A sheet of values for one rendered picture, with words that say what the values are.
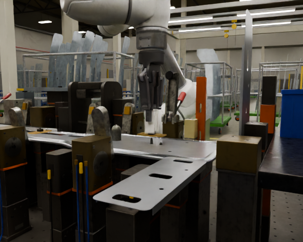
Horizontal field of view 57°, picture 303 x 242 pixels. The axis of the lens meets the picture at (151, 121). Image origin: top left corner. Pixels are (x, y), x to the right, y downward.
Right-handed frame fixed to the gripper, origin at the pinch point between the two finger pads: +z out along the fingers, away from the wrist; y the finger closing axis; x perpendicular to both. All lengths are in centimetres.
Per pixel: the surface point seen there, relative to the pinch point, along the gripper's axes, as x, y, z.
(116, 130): -11.7, 1.1, 3.5
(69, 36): -561, -567, -157
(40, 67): -813, -680, -84
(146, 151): 3.5, 9.7, 6.7
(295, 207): 39, -46, 37
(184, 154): 13.3, 8.2, 6.7
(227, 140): 25.5, 16.8, 0.8
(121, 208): 15.2, 39.6, 7.9
